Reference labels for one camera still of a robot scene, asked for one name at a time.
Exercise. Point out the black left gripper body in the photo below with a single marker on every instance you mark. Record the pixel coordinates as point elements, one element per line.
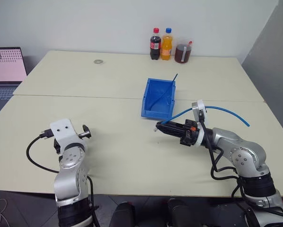
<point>57,145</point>

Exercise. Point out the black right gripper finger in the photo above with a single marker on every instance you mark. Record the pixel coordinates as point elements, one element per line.
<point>170,133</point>
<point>171,125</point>

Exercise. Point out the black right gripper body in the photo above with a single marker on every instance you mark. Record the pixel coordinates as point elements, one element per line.
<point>190,133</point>

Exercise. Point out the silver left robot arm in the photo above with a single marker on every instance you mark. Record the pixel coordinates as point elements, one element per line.
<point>70,170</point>

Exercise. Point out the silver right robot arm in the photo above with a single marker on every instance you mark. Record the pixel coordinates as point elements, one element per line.
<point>245,156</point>

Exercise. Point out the blue plastic bin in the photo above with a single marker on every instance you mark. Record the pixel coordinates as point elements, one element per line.
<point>159,99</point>

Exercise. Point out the clear jug brown liquid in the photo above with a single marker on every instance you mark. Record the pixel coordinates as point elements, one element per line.
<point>183,53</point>

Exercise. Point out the orange soda bottle blue cap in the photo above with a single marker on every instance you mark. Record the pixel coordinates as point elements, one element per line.
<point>166,46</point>

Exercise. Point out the dark rounded shape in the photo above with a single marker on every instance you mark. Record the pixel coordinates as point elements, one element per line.
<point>178,212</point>
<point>122,215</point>

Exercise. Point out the cola bottle red cap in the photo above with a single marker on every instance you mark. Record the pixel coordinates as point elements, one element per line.
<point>155,45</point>

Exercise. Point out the open grey laptop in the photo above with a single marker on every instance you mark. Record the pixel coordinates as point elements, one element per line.
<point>4,71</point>

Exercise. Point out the grey partition panel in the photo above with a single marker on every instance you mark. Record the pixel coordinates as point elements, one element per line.
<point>271,71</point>

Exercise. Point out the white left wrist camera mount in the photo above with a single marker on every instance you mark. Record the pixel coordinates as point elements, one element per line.
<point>62,133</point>

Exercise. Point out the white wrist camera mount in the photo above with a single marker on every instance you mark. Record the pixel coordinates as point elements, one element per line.
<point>62,133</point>
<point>200,113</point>

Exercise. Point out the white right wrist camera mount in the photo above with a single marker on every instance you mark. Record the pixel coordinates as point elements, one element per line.
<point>200,113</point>

